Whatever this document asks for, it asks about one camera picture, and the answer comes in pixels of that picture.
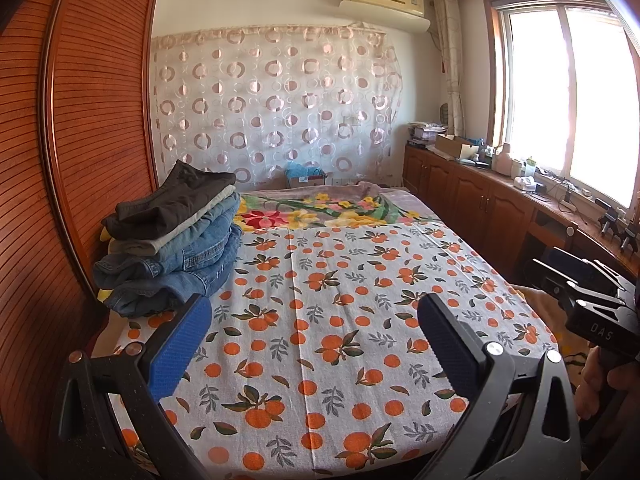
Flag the light blue jeans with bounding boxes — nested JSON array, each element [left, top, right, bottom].
[[159, 195, 242, 262]]

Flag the small black tripod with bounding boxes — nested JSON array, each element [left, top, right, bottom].
[[619, 223, 640, 254], [598, 203, 622, 237]]

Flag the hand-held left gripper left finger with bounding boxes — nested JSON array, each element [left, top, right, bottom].
[[47, 294, 214, 480]]

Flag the pile of papers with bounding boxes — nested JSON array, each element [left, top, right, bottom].
[[407, 120, 449, 149]]

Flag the wooden frame window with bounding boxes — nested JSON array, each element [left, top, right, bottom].
[[482, 0, 640, 222]]

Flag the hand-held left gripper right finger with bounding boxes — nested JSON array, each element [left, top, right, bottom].
[[416, 292, 583, 480]]

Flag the beige air conditioner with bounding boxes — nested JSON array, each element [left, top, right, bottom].
[[338, 0, 432, 36]]

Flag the black pants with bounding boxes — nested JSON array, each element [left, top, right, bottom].
[[100, 160, 237, 242]]

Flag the wooden slatted wardrobe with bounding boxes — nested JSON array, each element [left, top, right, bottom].
[[0, 0, 162, 461]]

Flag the wooden cabinet counter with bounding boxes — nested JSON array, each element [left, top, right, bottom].
[[402, 142, 640, 292]]

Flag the stack of folded jeans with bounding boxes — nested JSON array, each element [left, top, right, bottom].
[[107, 185, 237, 257]]

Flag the open cardboard box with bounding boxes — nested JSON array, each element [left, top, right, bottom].
[[433, 133, 481, 161]]

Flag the floral blanket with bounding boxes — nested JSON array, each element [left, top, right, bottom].
[[235, 180, 442, 232]]

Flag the small cardboard box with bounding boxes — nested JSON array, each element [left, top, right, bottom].
[[285, 170, 329, 189]]

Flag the person's right hand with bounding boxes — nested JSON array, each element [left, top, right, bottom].
[[574, 346, 632, 422]]

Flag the yellow cloth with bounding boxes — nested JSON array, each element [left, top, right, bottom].
[[97, 225, 116, 306]]

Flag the orange fruit print bedsheet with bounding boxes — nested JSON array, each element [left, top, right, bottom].
[[107, 220, 562, 480]]

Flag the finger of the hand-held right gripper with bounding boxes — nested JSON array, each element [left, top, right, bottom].
[[556, 279, 632, 312], [531, 257, 627, 294]]

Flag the circle pattern sheer curtain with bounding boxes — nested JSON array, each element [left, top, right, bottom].
[[150, 22, 407, 194]]

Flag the white plastic jug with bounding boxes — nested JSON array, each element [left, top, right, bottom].
[[492, 142, 514, 178]]

